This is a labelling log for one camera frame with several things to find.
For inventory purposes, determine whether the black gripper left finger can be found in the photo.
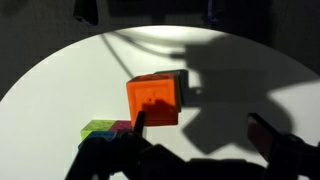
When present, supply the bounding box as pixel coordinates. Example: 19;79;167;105
131;110;148;138

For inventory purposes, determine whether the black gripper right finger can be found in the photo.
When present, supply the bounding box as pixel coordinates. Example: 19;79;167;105
246;112;285;168

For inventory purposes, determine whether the orange block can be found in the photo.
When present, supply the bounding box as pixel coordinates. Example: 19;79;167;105
125;73;183;128

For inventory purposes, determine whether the pink block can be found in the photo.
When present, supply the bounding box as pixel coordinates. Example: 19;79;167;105
110;119;134;135

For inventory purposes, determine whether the lime yellow block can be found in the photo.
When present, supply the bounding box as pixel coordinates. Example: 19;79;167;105
80;119;117;141

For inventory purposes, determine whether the blue block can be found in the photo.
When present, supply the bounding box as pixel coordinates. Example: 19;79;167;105
78;130;118;150

